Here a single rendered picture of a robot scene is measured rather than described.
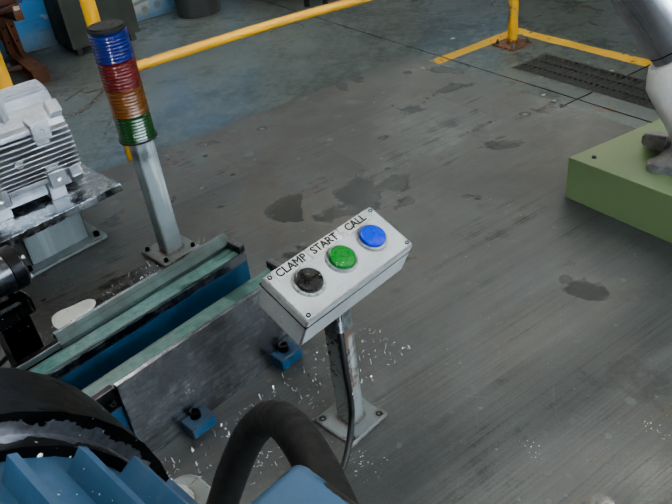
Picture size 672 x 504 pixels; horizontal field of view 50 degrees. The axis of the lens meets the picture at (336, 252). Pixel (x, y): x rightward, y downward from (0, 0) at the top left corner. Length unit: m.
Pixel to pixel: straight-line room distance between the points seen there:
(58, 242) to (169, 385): 0.57
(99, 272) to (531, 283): 0.75
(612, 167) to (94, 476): 1.17
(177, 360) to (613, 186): 0.79
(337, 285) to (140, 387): 0.29
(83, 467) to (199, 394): 0.74
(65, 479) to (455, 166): 1.31
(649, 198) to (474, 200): 0.31
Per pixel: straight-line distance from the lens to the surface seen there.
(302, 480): 0.25
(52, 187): 1.33
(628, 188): 1.30
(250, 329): 0.99
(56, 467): 0.25
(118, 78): 1.18
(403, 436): 0.93
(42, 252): 1.42
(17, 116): 1.32
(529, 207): 1.36
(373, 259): 0.78
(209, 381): 0.98
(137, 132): 1.21
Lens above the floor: 1.51
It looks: 34 degrees down
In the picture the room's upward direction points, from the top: 8 degrees counter-clockwise
